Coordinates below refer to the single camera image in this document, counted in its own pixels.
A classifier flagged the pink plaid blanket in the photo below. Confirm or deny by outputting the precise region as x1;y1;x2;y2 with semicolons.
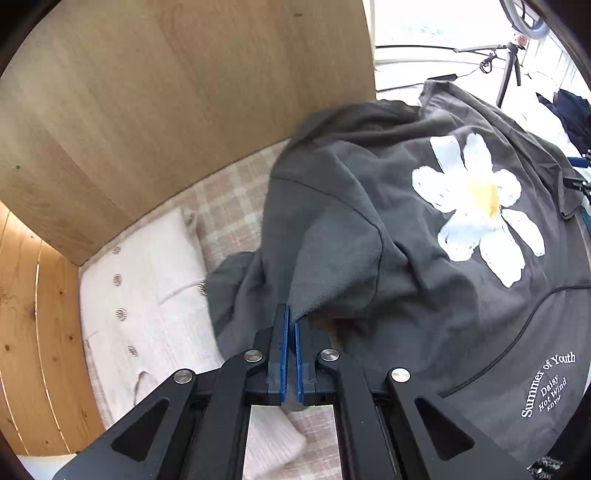
83;138;342;480

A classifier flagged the dark grey daisy print t-shirt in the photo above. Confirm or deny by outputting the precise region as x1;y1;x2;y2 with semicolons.
205;79;591;467

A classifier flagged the black ring light cable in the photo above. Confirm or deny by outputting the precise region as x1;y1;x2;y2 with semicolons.
376;42;509;77

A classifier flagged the light wooden board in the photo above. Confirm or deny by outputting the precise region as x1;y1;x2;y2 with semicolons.
0;0;377;266

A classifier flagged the black and white woven rug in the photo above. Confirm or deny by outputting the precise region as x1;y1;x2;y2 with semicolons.
529;455;561;480

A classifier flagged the navy blue cloth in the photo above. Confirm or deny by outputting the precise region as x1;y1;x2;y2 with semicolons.
538;89;591;158

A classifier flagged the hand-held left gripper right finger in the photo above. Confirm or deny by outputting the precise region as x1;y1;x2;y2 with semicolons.
293;320;537;480

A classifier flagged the white ring light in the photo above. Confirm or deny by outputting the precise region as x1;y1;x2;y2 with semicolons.
499;0;552;38

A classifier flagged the cream knit buttoned cardigan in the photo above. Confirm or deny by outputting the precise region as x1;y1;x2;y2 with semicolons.
79;208;308;480

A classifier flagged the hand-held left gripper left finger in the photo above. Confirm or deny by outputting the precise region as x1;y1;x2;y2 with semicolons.
52;302;293;480

